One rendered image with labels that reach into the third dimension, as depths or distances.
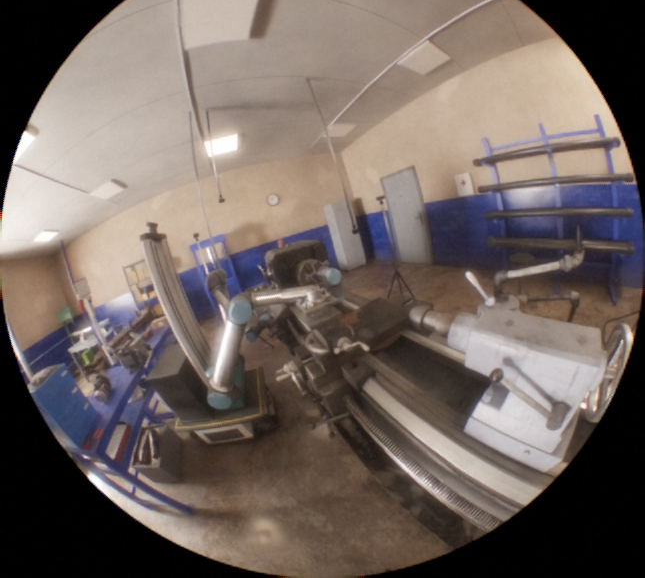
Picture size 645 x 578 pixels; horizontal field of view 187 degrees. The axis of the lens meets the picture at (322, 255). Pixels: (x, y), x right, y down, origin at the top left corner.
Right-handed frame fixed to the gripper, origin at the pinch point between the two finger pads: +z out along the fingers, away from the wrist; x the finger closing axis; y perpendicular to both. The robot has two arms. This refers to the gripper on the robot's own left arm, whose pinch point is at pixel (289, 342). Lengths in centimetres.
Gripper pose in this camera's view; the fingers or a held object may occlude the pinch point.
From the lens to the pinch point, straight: 182.5
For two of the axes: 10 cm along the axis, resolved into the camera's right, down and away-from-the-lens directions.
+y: 7.6, -6.5, 0.9
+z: 6.4, 7.6, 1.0
